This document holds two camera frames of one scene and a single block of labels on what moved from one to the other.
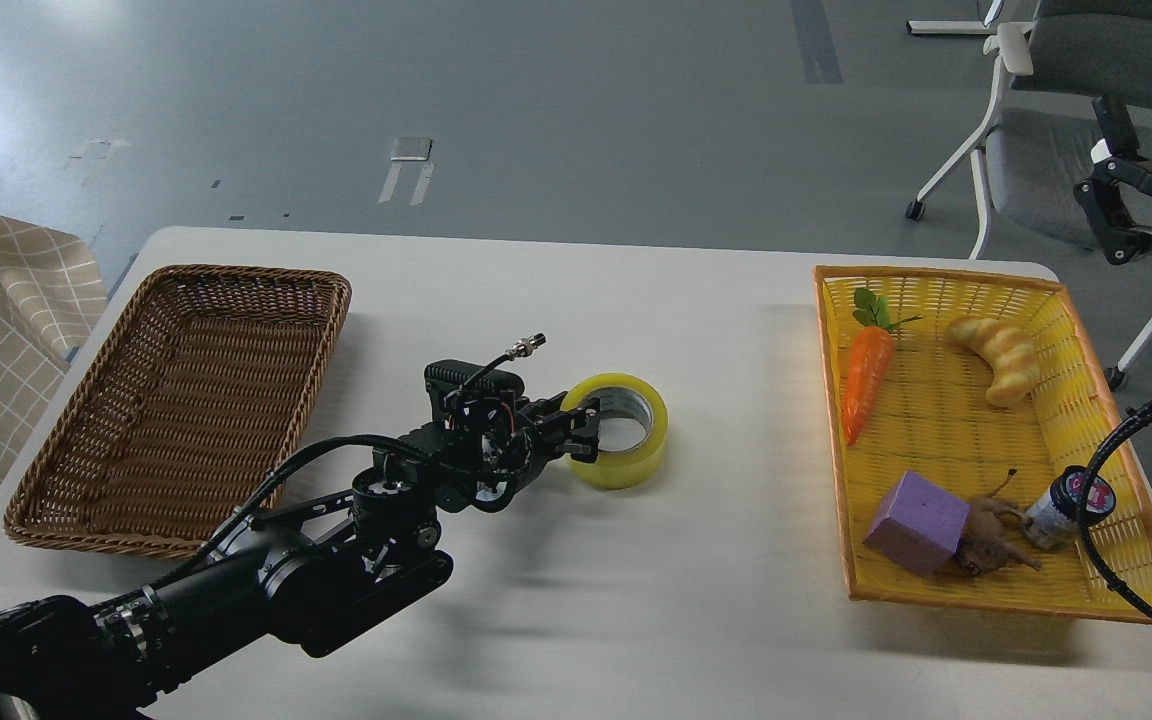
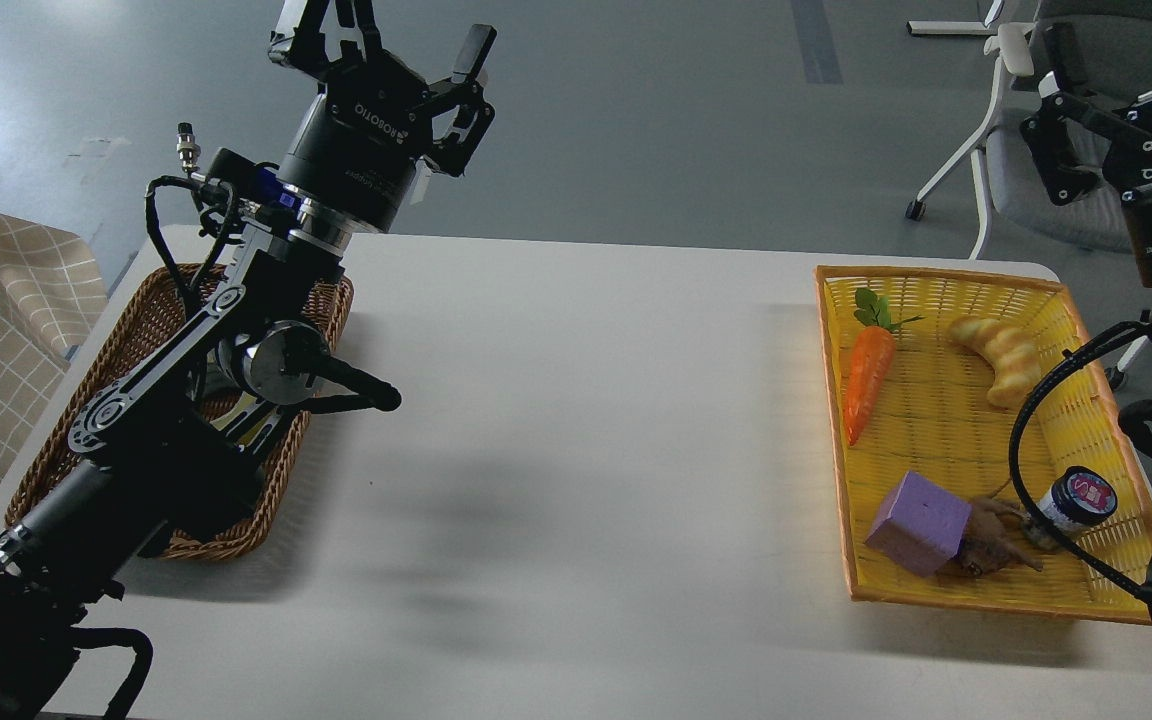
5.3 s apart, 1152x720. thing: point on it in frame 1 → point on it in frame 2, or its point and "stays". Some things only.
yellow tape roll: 624,469 → 247,405
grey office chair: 1132,80 stays
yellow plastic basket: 962,408 stays
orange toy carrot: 871,360 stays
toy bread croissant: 1008,352 stays
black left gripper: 547,428 → 359,144
